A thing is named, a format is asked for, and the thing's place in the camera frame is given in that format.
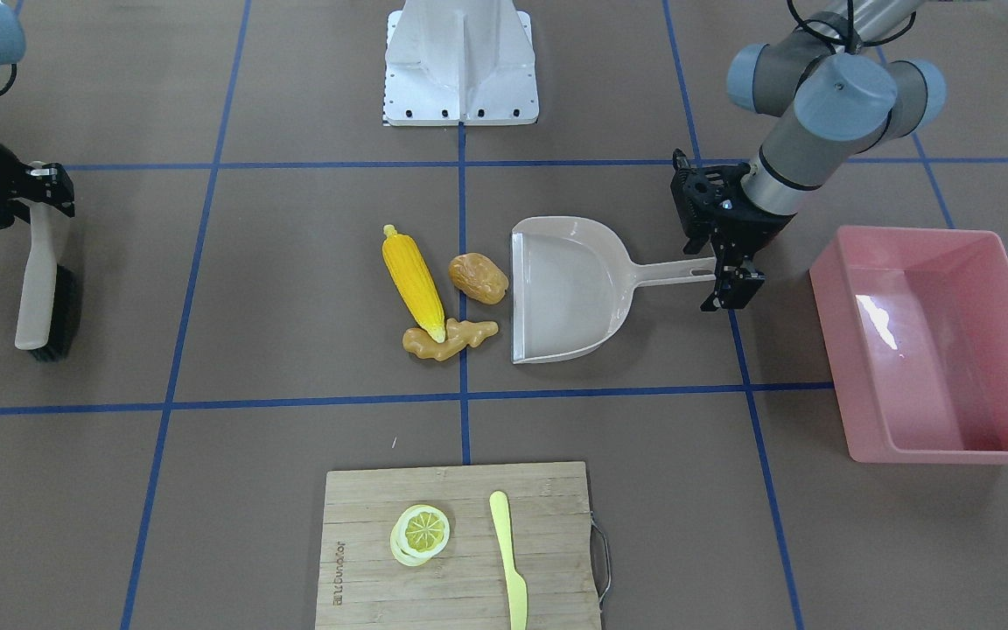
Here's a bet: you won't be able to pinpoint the pink plastic bin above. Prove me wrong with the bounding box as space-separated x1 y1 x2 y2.
809 226 1008 464

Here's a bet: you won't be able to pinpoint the tan toy ginger root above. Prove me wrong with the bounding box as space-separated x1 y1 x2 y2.
402 318 500 362

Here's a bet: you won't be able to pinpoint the bamboo cutting board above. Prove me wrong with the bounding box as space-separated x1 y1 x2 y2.
316 461 603 629

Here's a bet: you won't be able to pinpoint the yellow toy corn cob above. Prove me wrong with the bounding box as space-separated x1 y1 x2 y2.
381 224 447 344

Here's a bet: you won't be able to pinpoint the white brush with black bristles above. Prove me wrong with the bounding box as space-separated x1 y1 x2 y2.
13 161 79 362

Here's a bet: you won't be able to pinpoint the beige plastic dustpan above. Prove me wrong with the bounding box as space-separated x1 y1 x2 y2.
511 216 716 364

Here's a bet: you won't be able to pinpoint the yellow lemon slices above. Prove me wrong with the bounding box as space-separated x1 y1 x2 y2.
389 505 451 568

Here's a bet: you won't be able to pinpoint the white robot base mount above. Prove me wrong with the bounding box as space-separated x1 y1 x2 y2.
381 1 540 127

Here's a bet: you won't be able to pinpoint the yellow plastic knife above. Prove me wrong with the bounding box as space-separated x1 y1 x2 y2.
489 490 529 629

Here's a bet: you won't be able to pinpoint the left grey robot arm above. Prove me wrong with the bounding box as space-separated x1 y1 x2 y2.
669 1 947 312

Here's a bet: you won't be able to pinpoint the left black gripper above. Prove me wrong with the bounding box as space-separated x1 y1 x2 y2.
671 149 791 312

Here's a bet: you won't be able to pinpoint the brown toy potato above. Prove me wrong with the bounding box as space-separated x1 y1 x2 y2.
448 252 509 305

